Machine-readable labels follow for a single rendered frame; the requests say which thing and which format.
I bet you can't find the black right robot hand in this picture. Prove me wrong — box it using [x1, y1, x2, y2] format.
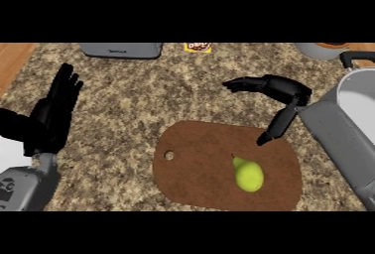
[221, 74, 313, 147]

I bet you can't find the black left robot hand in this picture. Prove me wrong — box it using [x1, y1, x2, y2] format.
[0, 63, 86, 158]

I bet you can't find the green pear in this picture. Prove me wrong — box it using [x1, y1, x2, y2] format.
[230, 155, 267, 193]

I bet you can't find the brown wooden cutting board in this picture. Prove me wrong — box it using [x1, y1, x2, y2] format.
[152, 120, 303, 212]

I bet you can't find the grey bowl with brown contents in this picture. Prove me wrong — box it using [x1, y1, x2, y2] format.
[292, 42, 351, 62]

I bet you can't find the yellow food packet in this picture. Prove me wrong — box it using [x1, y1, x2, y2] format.
[183, 42, 214, 55]

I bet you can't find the grey flat appliance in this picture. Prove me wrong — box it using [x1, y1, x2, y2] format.
[78, 42, 164, 61]

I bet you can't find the grey pot with black handle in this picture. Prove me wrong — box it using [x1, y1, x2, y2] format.
[335, 51, 375, 134]

